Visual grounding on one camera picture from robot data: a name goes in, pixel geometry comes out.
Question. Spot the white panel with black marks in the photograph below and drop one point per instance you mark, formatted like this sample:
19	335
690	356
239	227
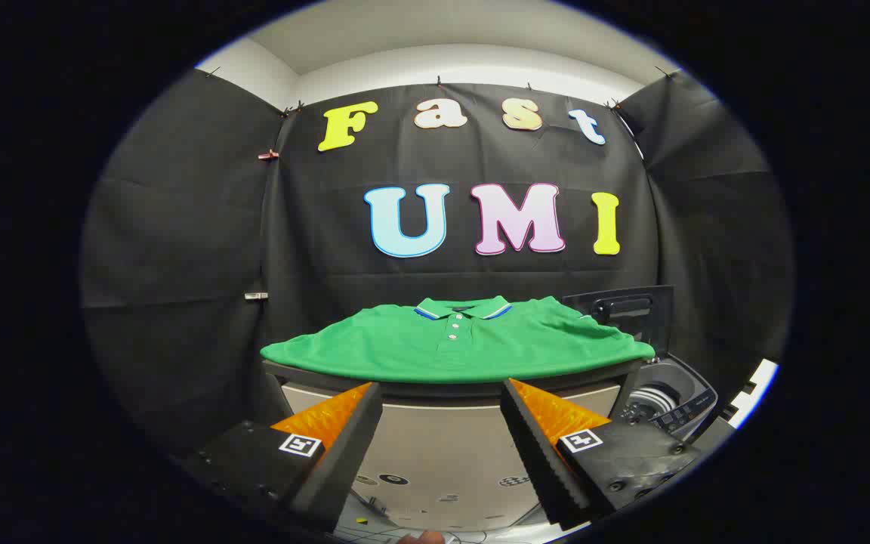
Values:
756	389

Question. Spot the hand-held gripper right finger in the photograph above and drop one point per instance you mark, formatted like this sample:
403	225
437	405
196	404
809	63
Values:
537	453

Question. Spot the green polo shirt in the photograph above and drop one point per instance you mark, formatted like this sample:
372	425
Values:
405	347

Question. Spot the grey cabinet table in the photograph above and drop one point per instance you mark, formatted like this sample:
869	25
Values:
442	431

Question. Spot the black backdrop cloth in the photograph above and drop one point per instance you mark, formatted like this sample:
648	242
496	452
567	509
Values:
329	227

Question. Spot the dark grey washing machine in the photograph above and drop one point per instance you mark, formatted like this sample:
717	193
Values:
688	397

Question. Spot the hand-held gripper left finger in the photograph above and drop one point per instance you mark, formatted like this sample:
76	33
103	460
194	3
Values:
344	453

